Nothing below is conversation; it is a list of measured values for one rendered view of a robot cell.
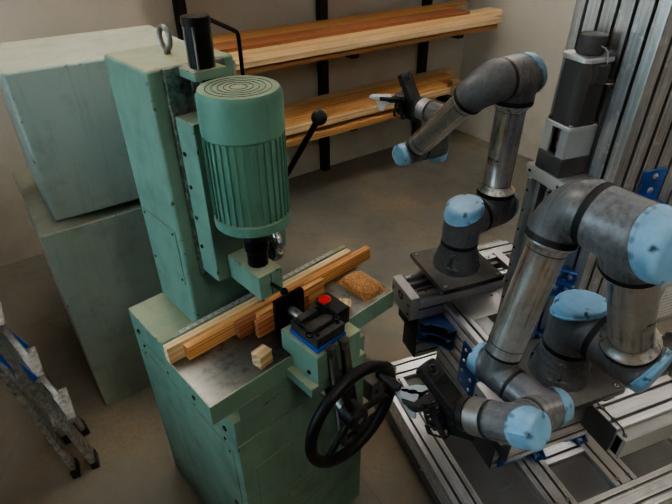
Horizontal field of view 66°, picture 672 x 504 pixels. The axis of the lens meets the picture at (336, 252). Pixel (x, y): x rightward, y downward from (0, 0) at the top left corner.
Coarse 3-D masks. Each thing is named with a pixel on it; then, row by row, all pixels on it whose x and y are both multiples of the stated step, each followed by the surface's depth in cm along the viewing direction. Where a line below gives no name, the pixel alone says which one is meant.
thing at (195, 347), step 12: (360, 252) 154; (336, 264) 149; (348, 264) 152; (312, 276) 144; (324, 276) 146; (336, 276) 150; (288, 288) 140; (228, 324) 128; (204, 336) 125; (216, 336) 126; (228, 336) 129; (192, 348) 122; (204, 348) 125
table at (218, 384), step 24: (336, 288) 146; (360, 312) 138; (264, 336) 130; (192, 360) 123; (216, 360) 123; (240, 360) 123; (288, 360) 124; (360, 360) 129; (192, 384) 117; (216, 384) 117; (240, 384) 117; (264, 384) 122; (312, 384) 121; (216, 408) 113
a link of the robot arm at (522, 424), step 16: (496, 400) 98; (528, 400) 97; (480, 416) 97; (496, 416) 94; (512, 416) 92; (528, 416) 90; (544, 416) 91; (480, 432) 97; (496, 432) 94; (512, 432) 91; (528, 432) 89; (544, 432) 91; (528, 448) 90
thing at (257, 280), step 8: (232, 256) 130; (240, 256) 130; (232, 264) 130; (240, 264) 127; (272, 264) 127; (232, 272) 132; (240, 272) 129; (248, 272) 125; (256, 272) 124; (264, 272) 124; (272, 272) 125; (280, 272) 127; (240, 280) 131; (248, 280) 127; (256, 280) 124; (264, 280) 124; (272, 280) 126; (280, 280) 128; (248, 288) 129; (256, 288) 125; (264, 288) 125; (272, 288) 127; (256, 296) 127; (264, 296) 126
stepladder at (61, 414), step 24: (0, 312) 162; (0, 336) 158; (0, 360) 160; (24, 360) 177; (24, 384) 170; (48, 384) 190; (24, 408) 172; (48, 408) 175; (72, 408) 190; (48, 432) 181; (72, 432) 186; (96, 456) 200
